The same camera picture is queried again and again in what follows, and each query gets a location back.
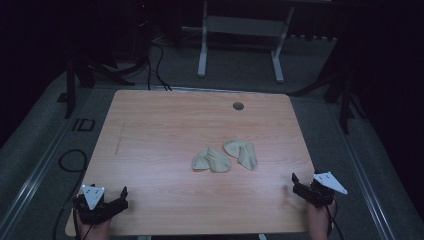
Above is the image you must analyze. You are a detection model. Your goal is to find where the black metal stand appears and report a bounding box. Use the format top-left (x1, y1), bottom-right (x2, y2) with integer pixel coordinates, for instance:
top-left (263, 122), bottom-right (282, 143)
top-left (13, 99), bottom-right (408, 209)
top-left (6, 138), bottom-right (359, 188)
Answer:
top-left (57, 54), bottom-right (136, 120)
top-left (288, 33), bottom-right (368, 136)

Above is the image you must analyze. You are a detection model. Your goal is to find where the person's left hand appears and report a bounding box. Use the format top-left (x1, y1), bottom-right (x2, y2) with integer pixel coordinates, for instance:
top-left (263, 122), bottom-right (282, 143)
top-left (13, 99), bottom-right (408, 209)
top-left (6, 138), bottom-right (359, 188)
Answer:
top-left (74, 213), bottom-right (113, 240)

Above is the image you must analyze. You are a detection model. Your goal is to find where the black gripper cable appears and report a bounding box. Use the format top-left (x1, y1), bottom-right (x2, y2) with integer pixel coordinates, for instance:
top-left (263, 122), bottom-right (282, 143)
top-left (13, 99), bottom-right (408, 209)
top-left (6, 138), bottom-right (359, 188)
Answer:
top-left (327, 197), bottom-right (346, 240)

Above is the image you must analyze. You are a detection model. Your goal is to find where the person's right hand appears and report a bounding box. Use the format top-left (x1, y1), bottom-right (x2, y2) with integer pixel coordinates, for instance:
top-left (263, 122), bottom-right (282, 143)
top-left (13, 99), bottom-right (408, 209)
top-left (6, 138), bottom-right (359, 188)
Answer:
top-left (306, 198), bottom-right (336, 240)

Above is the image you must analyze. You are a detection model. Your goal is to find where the beige sock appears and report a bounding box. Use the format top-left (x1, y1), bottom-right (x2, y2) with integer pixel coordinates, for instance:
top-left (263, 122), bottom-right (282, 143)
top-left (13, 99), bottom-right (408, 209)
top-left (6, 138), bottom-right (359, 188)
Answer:
top-left (222, 139), bottom-right (259, 171)
top-left (191, 146), bottom-right (232, 174)

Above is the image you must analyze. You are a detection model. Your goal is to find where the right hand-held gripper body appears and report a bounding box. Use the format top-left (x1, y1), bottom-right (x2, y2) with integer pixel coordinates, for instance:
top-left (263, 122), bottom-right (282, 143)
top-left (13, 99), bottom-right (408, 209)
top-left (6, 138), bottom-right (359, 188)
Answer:
top-left (308, 171), bottom-right (348, 209)

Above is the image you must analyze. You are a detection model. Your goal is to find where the white desk frame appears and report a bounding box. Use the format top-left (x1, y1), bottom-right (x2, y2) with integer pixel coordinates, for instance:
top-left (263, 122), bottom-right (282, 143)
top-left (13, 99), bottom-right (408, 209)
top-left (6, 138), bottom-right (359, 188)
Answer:
top-left (196, 0), bottom-right (296, 84)

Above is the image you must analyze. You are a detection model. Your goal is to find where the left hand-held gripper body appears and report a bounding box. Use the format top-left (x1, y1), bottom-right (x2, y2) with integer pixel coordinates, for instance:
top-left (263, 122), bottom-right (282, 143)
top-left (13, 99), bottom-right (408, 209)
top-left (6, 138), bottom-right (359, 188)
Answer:
top-left (72, 184), bottom-right (118, 226)

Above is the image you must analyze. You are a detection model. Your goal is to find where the black floor cable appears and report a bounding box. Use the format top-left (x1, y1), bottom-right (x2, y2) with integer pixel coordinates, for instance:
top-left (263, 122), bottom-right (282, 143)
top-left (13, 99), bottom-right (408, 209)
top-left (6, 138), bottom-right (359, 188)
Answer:
top-left (146, 39), bottom-right (173, 92)

